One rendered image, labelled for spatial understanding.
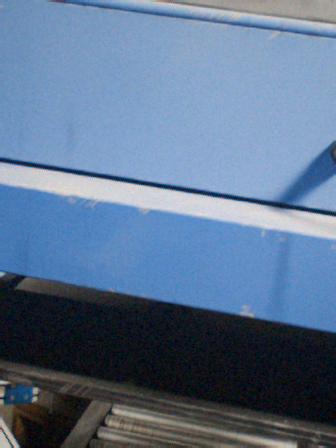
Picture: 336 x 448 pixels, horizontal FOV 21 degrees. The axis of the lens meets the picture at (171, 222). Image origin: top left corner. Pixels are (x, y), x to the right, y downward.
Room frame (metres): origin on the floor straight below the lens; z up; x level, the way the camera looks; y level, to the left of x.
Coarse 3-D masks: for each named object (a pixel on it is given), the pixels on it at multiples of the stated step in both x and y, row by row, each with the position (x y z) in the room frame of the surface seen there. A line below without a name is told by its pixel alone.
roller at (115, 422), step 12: (108, 420) 1.92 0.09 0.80; (120, 420) 1.93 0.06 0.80; (132, 420) 1.93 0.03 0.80; (132, 432) 1.91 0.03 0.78; (144, 432) 1.90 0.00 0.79; (156, 432) 1.90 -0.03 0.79; (168, 432) 1.90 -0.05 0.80; (180, 432) 1.90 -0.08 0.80; (192, 432) 1.91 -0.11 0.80; (192, 444) 1.88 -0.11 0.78; (204, 444) 1.88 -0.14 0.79; (216, 444) 1.88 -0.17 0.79; (228, 444) 1.88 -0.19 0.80; (240, 444) 1.88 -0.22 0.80; (252, 444) 1.89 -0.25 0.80
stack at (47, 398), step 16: (48, 400) 3.18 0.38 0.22; (64, 400) 3.14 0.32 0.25; (80, 400) 3.10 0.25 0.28; (16, 416) 3.25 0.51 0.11; (32, 416) 3.21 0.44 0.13; (64, 416) 3.13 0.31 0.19; (80, 416) 3.10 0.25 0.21; (16, 432) 3.25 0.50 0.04; (48, 432) 3.16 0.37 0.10; (64, 432) 3.12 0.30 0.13
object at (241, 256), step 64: (0, 192) 0.91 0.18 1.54; (64, 192) 0.91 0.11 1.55; (128, 192) 0.94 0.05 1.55; (192, 192) 1.01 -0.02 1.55; (0, 256) 0.91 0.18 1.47; (64, 256) 0.90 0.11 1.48; (128, 256) 0.89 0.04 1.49; (192, 256) 0.88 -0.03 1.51; (256, 256) 0.87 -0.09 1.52; (320, 256) 0.86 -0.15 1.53; (320, 320) 0.86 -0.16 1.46
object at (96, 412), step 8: (96, 400) 2.01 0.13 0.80; (88, 408) 1.96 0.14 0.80; (96, 408) 1.97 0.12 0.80; (104, 408) 1.97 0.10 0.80; (88, 416) 1.92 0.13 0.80; (96, 416) 1.93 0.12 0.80; (104, 416) 1.93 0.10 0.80; (80, 424) 1.88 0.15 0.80; (88, 424) 1.88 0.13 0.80; (96, 424) 1.89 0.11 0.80; (72, 432) 1.83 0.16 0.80; (80, 432) 1.84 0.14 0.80; (88, 432) 1.84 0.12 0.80; (72, 440) 1.80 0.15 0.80; (80, 440) 1.80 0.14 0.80; (88, 440) 1.81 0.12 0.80
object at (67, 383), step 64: (0, 320) 1.15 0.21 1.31; (64, 320) 1.18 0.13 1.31; (128, 320) 1.20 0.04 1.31; (192, 320) 1.22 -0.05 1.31; (256, 320) 1.28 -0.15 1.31; (64, 384) 0.96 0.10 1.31; (128, 384) 0.98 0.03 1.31; (192, 384) 1.02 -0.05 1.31; (256, 384) 1.04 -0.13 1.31; (320, 384) 1.07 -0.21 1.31
